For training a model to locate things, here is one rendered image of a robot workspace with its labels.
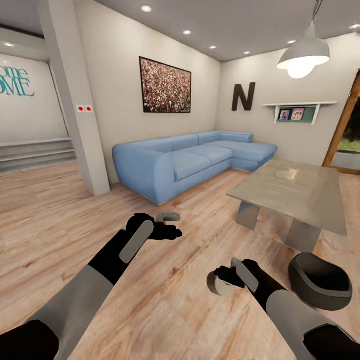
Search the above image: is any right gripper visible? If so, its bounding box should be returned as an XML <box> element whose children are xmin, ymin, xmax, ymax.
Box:
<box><xmin>214</xmin><ymin>265</ymin><xmax>246</xmax><ymax>289</ymax></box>

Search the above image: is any pillar candle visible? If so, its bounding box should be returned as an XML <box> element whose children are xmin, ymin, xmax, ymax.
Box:
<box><xmin>206</xmin><ymin>271</ymin><xmax>236</xmax><ymax>298</ymax></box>

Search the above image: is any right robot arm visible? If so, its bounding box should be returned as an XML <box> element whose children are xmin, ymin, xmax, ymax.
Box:
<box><xmin>214</xmin><ymin>257</ymin><xmax>360</xmax><ymax>360</ymax></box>

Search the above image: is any cauldron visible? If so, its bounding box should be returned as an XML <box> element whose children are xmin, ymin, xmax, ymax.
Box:
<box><xmin>287</xmin><ymin>252</ymin><xmax>353</xmax><ymax>311</ymax></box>

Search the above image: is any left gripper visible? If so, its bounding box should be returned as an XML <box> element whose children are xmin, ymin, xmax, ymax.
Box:
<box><xmin>155</xmin><ymin>222</ymin><xmax>183</xmax><ymax>240</ymax></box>

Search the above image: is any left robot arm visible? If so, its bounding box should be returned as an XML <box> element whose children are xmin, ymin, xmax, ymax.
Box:
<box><xmin>0</xmin><ymin>51</ymin><xmax>251</xmax><ymax>360</ymax></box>

